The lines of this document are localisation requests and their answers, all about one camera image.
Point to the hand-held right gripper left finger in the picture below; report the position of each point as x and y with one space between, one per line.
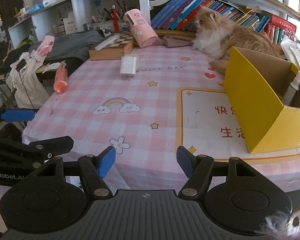
106 163

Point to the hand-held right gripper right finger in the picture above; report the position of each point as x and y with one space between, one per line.
185 161

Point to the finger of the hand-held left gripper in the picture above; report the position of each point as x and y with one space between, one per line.
17 115
52 146

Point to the yellow cardboard box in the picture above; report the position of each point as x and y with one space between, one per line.
255 105

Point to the white spray bottle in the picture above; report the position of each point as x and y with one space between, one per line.
291 90

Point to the desktop with pink checkered tablecloth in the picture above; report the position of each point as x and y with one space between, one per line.
102 85

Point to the cream cloth bag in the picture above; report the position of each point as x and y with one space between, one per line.
25 85

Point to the grey clothing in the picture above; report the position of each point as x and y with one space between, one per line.
72 42

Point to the white box with red label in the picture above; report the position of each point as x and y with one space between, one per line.
70 26

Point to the blue tissue pack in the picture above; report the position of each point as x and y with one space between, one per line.
34 8

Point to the purple fluffy sleeve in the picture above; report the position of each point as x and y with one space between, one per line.
277 220

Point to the wooden chess board box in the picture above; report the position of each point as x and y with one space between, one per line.
110 48

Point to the white ruler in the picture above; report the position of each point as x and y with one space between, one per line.
107 42

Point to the white flat box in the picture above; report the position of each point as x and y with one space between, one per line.
52 1

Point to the dusty pink cloth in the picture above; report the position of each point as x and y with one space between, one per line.
177 42

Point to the pen holder with pens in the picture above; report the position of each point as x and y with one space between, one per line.
102 22

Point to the orange fluffy cat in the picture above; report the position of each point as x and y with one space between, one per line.
227 37

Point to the pink cylindrical pencil case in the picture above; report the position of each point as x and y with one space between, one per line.
142 30

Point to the row of colourful books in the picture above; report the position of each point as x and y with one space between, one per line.
175 15

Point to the pile of papers and books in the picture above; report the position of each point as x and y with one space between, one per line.
295 52

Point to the white storage box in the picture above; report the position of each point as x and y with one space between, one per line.
291 0

